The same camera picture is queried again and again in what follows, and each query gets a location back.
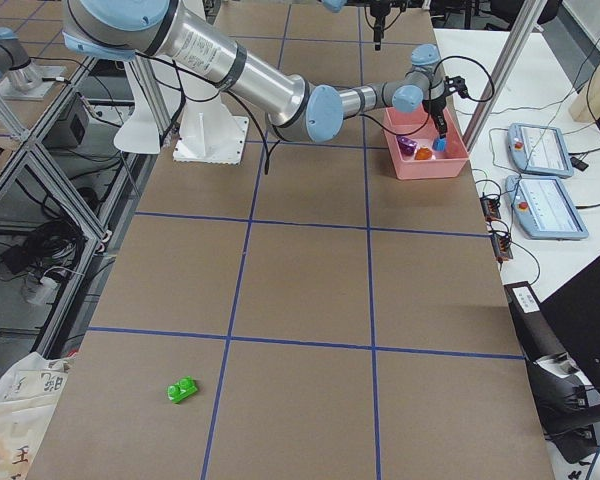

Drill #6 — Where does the teach pendant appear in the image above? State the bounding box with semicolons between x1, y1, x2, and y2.
507;122;573;178
505;175;589;240

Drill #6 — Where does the green block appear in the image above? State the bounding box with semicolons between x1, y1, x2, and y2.
166;376;198;404

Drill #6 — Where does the white camera stand base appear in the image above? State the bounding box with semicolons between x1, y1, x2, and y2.
114;0;250;166

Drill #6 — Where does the small blue block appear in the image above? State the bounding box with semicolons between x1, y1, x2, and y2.
432;138;447;152

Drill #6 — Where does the grey usb hub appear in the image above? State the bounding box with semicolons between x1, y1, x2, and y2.
480;195;501;221
490;231;513;263

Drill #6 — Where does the purple block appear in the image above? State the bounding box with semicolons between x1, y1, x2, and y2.
396;136;418;156

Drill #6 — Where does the white printed tote bag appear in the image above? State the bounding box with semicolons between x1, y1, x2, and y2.
0;352;74;479

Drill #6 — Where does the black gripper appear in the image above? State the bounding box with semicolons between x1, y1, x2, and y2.
422;97;448;139

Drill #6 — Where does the upper grey usb hub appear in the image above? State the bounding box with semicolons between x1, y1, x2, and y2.
480;195;501;221

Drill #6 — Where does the lower teach pendant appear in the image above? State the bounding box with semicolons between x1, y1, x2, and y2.
505;175;589;240

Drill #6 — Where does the black monitor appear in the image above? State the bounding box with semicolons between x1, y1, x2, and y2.
541;255;600;390

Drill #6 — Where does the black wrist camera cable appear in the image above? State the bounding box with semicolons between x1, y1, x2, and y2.
437;53;496;104

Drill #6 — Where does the upper teach pendant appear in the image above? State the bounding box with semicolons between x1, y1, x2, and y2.
507;122;573;178

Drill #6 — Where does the pink plastic box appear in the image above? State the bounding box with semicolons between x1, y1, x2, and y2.
383;107;469;180

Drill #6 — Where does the lower grey usb hub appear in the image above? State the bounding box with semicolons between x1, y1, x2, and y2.
490;231;513;263

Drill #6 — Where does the aluminium frame post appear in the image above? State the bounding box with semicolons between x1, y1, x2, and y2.
462;0;548;152

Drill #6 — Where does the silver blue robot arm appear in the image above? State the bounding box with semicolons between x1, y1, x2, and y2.
0;1;424;118
63;0;449;143

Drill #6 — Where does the orange block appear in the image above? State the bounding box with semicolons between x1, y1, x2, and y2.
414;147;433;161

